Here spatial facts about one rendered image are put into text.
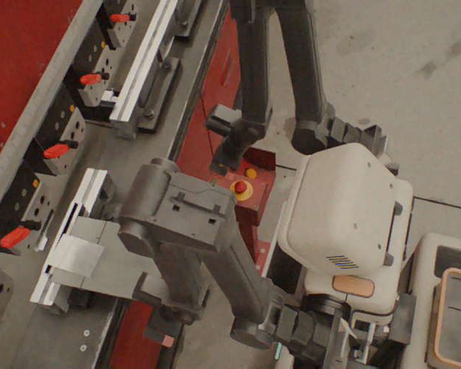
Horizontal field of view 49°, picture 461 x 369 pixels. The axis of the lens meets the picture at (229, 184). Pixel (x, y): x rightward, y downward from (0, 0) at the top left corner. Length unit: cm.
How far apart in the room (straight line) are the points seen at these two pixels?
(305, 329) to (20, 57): 72
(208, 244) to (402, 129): 221
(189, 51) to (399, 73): 147
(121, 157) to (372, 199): 89
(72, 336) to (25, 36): 74
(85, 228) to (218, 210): 77
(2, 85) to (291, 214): 57
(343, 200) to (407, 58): 223
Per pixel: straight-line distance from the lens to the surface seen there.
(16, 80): 104
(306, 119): 106
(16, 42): 103
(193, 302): 90
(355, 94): 283
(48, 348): 141
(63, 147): 113
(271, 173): 168
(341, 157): 92
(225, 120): 117
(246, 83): 104
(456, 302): 137
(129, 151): 159
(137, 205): 60
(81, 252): 132
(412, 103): 284
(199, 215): 60
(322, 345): 95
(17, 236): 104
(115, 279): 127
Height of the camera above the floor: 214
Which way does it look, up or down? 59 degrees down
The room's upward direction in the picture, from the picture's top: 9 degrees counter-clockwise
